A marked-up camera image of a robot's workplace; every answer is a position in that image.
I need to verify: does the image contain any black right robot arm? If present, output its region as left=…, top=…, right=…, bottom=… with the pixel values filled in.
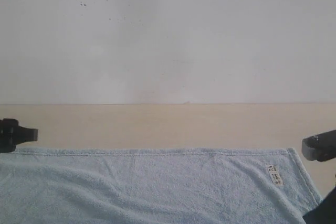
left=303, top=188, right=336, bottom=224

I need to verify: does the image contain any light blue terry towel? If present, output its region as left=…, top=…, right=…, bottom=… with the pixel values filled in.
left=1, top=148, right=322, bottom=223

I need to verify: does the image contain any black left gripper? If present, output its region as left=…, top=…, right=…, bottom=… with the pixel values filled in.
left=1, top=119, right=38, bottom=153

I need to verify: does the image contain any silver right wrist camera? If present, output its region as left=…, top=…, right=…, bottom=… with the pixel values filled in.
left=301, top=130, right=335, bottom=162

